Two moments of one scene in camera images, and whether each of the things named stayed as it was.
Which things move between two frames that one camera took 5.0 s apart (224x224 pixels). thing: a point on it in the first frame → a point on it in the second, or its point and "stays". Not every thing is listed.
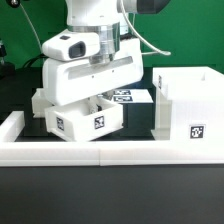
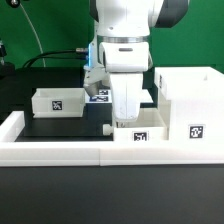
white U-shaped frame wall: [100, 153] stays
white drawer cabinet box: [189, 104] stays
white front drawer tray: [84, 119] → [151, 125]
